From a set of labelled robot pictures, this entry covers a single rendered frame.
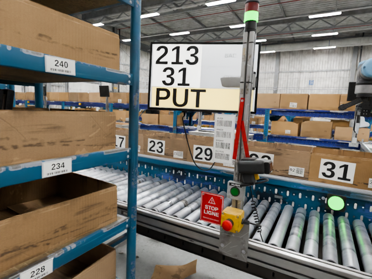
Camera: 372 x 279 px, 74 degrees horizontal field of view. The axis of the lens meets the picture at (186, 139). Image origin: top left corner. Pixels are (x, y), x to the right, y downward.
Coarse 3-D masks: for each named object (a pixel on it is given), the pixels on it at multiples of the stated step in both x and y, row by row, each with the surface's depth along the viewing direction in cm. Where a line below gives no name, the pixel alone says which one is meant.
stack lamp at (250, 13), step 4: (248, 4) 89; (252, 4) 89; (256, 4) 89; (248, 8) 89; (252, 8) 89; (256, 8) 89; (248, 12) 90; (252, 12) 89; (256, 12) 89; (244, 16) 92; (248, 16) 90; (252, 16) 89; (256, 16) 90; (244, 20) 91; (256, 20) 90
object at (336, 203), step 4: (328, 200) 129; (332, 200) 127; (336, 200) 127; (340, 200) 126; (328, 204) 129; (332, 204) 128; (336, 204) 127; (340, 204) 126; (332, 208) 128; (336, 208) 127; (340, 208) 126
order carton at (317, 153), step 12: (312, 156) 137; (324, 156) 134; (336, 156) 132; (348, 156) 153; (360, 156) 150; (312, 168) 138; (360, 168) 127; (312, 180) 138; (324, 180) 135; (360, 180) 127
